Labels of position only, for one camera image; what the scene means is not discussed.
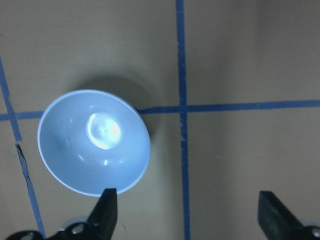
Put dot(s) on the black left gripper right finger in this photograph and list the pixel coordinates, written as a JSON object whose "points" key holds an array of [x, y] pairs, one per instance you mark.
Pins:
{"points": [[278, 223]]}

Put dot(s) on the blue plastic bowl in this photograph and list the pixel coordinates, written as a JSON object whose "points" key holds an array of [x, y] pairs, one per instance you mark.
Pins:
{"points": [[91, 140]]}

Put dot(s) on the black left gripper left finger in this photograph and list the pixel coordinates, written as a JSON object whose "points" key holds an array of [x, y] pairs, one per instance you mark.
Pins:
{"points": [[100, 224]]}

